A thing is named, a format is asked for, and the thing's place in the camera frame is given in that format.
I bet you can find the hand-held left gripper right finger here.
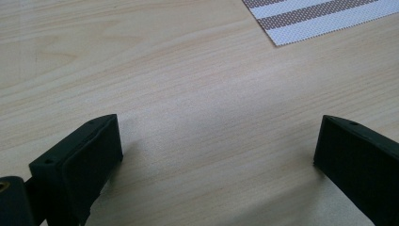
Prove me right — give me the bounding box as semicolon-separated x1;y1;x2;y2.
312;114;399;226

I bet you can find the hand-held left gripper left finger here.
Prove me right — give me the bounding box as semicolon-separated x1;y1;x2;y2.
28;113;124;226

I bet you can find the striped woven placemat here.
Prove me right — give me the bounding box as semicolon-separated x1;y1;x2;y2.
242;0;399;47

